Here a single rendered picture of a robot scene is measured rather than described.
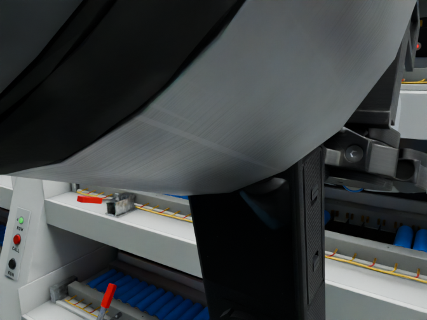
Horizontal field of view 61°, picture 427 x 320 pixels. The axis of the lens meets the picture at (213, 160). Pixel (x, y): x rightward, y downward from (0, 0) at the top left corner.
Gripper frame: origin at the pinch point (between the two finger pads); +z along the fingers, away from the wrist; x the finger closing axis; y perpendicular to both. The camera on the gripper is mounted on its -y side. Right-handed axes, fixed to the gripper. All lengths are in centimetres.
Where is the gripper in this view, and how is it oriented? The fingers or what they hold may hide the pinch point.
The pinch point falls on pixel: (352, 181)
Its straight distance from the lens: 27.6
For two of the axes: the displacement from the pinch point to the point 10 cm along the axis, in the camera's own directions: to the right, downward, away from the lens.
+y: 1.9, -9.8, 0.6
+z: 5.2, 1.5, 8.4
